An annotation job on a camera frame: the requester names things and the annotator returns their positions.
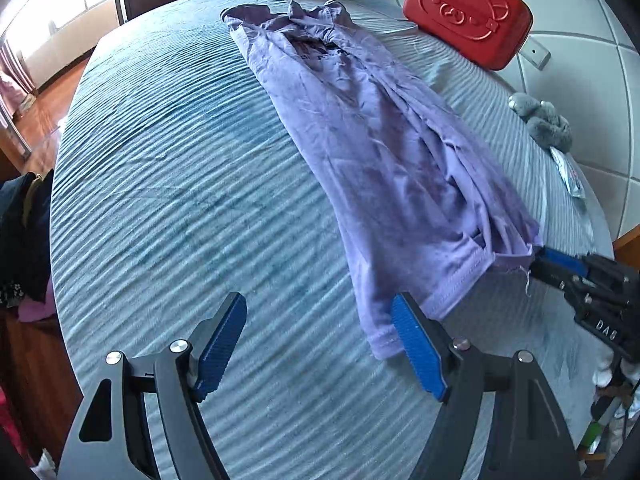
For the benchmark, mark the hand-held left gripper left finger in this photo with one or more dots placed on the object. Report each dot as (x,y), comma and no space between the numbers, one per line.
(220,355)

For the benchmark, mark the small white plastic packet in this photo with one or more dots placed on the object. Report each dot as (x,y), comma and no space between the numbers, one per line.
(569,172)

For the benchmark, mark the white wall socket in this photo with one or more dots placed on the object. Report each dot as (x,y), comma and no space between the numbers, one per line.
(535,54)

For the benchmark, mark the wooden bedside cabinet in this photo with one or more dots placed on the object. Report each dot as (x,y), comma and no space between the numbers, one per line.
(627,247)

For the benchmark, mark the red hard-shell suitcase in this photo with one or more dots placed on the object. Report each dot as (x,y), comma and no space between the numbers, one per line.
(465,15)

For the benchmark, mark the grey plush toy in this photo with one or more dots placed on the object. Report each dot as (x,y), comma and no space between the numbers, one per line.
(547,127)

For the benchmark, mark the pink cloth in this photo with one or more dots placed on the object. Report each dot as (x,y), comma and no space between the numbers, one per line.
(37,305)

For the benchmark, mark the purple shirt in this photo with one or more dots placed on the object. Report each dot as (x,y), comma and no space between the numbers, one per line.
(380,160)

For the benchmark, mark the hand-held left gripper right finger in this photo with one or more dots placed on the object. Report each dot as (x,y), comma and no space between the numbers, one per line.
(420,350)

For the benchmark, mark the pile of dark clothes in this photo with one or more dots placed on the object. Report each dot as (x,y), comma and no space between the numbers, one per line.
(22,240)

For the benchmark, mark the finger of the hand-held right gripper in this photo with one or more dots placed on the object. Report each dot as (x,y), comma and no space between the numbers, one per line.
(547,276)
(562,260)

